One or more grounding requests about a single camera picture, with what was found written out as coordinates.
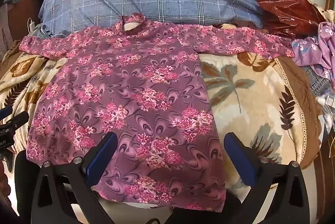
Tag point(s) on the dark red plastic bag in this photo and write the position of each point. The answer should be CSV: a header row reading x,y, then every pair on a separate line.
x,y
285,9

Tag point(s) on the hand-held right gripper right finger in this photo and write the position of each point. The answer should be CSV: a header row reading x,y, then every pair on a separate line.
x,y
239,158

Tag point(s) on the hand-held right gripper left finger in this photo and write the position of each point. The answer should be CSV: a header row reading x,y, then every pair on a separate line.
x,y
103,158

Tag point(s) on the pink floral shirt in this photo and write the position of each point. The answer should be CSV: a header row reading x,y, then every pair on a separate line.
x,y
125,88

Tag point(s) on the purple floral cloth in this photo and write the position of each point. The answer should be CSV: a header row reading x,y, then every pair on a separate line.
x,y
318,46

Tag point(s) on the brown quilted bed cover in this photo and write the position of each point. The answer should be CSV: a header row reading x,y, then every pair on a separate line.
x,y
306,98

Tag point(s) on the cream leaf-print blanket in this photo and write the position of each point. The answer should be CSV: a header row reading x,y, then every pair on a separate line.
x,y
251,98

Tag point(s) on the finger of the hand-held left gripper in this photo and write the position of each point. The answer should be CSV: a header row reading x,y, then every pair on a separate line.
x,y
18,119
5,112

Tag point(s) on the blue denim garment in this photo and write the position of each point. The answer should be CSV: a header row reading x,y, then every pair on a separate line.
x,y
318,82

